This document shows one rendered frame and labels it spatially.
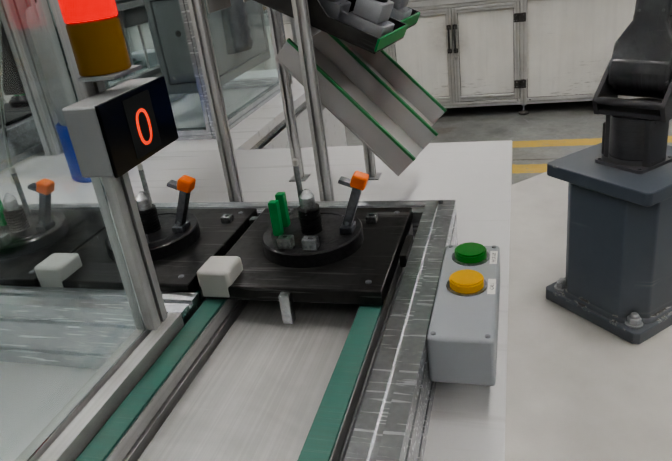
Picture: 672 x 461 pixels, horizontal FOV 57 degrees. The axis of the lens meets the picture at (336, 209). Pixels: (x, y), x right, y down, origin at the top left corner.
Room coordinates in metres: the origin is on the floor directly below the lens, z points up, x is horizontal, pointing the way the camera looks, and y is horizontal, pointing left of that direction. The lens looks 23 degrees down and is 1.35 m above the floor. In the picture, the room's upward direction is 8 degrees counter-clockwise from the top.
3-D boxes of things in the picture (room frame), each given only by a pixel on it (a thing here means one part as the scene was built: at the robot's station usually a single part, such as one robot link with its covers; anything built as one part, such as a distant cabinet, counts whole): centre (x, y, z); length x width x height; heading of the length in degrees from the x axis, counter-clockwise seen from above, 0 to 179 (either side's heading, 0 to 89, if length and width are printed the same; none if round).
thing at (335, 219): (0.77, 0.04, 0.98); 0.14 x 0.14 x 0.02
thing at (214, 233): (0.85, 0.28, 1.01); 0.24 x 0.24 x 0.13; 72
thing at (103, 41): (0.63, 0.21, 1.28); 0.05 x 0.05 x 0.05
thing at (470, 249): (0.69, -0.16, 0.96); 0.04 x 0.04 x 0.02
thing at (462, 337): (0.62, -0.14, 0.93); 0.21 x 0.07 x 0.06; 162
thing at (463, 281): (0.62, -0.14, 0.96); 0.04 x 0.04 x 0.02
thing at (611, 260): (0.69, -0.37, 0.96); 0.15 x 0.15 x 0.20; 27
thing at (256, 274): (0.77, 0.04, 0.96); 0.24 x 0.24 x 0.02; 72
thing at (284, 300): (0.65, 0.08, 0.95); 0.01 x 0.01 x 0.04; 72
